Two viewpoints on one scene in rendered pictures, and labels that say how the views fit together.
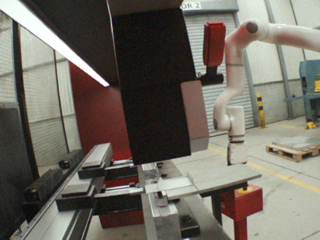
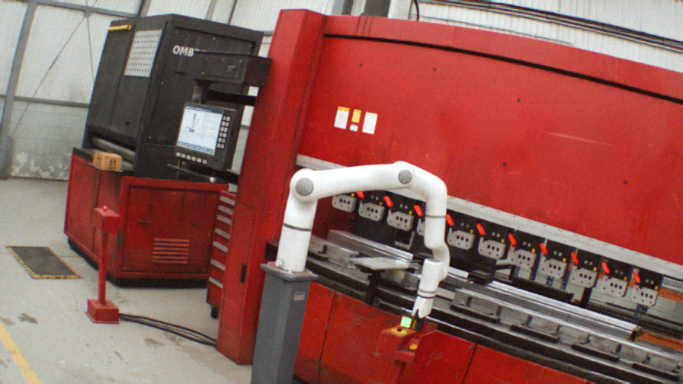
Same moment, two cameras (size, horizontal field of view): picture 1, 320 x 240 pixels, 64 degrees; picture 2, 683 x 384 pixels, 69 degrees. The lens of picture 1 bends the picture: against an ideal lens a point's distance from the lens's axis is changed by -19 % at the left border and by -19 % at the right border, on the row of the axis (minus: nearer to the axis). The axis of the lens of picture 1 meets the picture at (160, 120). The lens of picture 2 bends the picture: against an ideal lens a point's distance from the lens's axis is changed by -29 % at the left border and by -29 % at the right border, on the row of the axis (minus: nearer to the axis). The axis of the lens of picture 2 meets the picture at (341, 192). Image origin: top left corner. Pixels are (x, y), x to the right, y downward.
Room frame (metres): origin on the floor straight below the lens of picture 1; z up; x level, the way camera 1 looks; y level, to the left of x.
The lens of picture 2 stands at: (3.16, -2.57, 1.65)
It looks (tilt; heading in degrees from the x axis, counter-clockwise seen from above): 6 degrees down; 138
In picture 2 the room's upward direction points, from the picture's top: 12 degrees clockwise
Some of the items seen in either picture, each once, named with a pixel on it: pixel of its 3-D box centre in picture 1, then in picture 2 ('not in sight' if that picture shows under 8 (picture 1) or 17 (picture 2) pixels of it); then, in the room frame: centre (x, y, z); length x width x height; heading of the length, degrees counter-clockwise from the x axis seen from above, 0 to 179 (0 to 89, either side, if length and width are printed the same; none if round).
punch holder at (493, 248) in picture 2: not in sight; (496, 240); (1.39, 0.08, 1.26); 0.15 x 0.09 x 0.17; 5
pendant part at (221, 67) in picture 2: not in sight; (214, 117); (-0.40, -0.49, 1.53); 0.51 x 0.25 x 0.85; 19
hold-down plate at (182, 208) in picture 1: (181, 214); (392, 284); (0.86, -0.02, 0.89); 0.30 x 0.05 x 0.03; 5
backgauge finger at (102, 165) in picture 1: (109, 166); (473, 277); (1.21, 0.23, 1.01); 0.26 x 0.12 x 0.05; 95
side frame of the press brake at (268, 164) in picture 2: not in sight; (301, 193); (-0.17, 0.13, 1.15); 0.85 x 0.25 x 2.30; 95
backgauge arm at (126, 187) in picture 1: (80, 202); not in sight; (1.39, 0.47, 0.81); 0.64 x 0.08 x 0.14; 95
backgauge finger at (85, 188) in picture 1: (100, 193); (418, 259); (0.81, 0.20, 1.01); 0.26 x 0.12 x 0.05; 95
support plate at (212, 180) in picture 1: (209, 179); (379, 263); (0.83, -0.11, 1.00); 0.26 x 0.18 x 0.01; 95
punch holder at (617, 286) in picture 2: not in sight; (617, 276); (2.19, 0.15, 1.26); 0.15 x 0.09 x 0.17; 5
